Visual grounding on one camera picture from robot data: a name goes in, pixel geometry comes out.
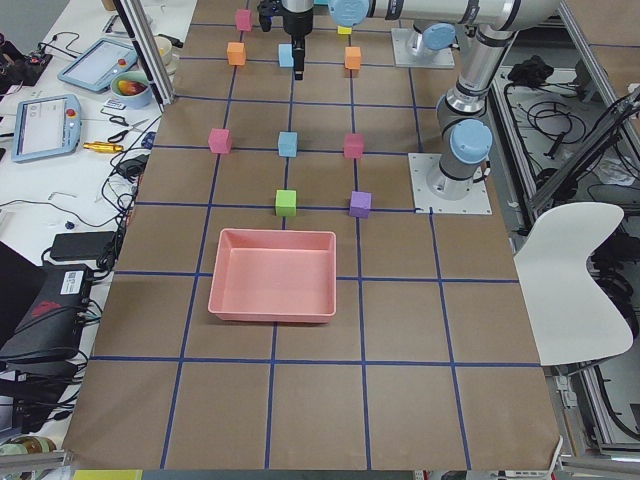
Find gold metal cylinder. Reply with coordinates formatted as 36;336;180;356
83;142;124;154

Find pink block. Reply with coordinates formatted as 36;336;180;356
208;128;232;154
343;133;365;159
235;9;253;32

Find aluminium frame post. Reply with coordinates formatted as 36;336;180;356
114;0;175;108

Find teach pendant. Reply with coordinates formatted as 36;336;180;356
11;94;82;163
57;38;138;92

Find pink plastic tray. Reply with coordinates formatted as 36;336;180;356
208;228;337;323

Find blue bowl with fruit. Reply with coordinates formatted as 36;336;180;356
110;71;152;109

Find pink block middle left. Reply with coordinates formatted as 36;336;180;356
208;128;232;154

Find purple block near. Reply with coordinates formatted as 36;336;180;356
349;191;372;218

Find cream bowl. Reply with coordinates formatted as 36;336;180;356
154;35;175;75

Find teach pendant near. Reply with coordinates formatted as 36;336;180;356
11;94;82;163

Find black power adapter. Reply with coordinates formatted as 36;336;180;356
49;231;115;261

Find green block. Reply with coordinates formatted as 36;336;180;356
275;189;297;217

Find pink block middle right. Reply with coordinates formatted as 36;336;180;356
343;133;365;159

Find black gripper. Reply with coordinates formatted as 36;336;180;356
257;0;314;80

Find orange block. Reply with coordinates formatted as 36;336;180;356
226;42;247;66
344;46;362;71

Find light blue block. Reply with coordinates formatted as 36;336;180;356
278;43;294;69
277;131;298;158

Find white chair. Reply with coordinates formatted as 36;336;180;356
514;202;633;366

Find scissors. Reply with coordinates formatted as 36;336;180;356
107;115;147;144

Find orange block right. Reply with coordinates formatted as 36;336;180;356
344;46;362;71

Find orange block left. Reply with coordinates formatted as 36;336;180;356
226;42;247;66

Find teach pendant far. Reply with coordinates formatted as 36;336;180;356
57;38;138;92

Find pink block far left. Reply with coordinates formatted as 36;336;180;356
235;9;253;32

